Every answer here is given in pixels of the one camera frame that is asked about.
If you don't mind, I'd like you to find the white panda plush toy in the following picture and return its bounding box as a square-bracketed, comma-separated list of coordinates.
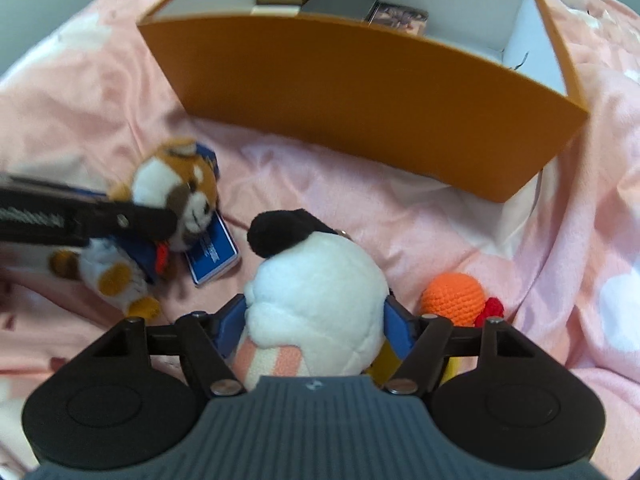
[232, 209, 390, 390]

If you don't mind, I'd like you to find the red panda plush toy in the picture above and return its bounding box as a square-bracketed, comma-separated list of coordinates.
[49, 138, 219, 321]

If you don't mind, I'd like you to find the illustrated card box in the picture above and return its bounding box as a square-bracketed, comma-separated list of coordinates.
[369, 2, 428, 37]

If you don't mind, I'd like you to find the dark grey box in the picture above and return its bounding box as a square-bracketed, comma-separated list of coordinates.
[300, 0, 378, 22]

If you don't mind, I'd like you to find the orange crochet ball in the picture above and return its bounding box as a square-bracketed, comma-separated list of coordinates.
[419, 272, 504, 327]

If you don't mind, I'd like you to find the blue card box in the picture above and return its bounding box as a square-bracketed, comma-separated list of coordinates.
[184, 143, 241, 287]

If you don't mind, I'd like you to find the pink patterned duvet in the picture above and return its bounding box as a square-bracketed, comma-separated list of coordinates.
[1, 0, 639, 479]

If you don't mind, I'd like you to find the orange cardboard box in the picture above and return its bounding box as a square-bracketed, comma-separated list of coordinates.
[138, 0, 589, 203]

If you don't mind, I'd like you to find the small white box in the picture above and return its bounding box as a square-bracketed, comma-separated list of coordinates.
[250, 4, 300, 16]

